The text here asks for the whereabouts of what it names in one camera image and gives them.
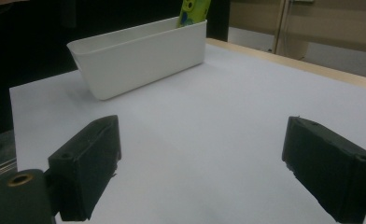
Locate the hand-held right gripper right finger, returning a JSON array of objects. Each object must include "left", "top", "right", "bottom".
[{"left": 281, "top": 116, "right": 366, "bottom": 224}]

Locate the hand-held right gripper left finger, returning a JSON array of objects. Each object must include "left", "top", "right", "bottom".
[{"left": 47, "top": 114, "right": 122, "bottom": 222}]

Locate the white plastic storage bin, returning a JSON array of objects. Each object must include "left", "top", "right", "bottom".
[{"left": 66, "top": 17, "right": 208, "bottom": 101}]

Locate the green cartoon phone case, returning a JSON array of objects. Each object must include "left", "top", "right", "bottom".
[{"left": 176, "top": 0, "right": 212, "bottom": 28}]

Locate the light wooden table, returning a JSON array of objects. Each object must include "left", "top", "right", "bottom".
[{"left": 205, "top": 37, "right": 366, "bottom": 93}]

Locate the white table sheet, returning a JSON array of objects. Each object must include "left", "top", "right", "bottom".
[{"left": 8, "top": 43, "right": 366, "bottom": 224}]

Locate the light wooden shelf unit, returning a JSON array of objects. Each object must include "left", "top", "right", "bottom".
[{"left": 228, "top": 0, "right": 366, "bottom": 81}]

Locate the aluminium floor rail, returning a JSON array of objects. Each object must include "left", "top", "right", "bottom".
[{"left": 0, "top": 157, "right": 18, "bottom": 188}]

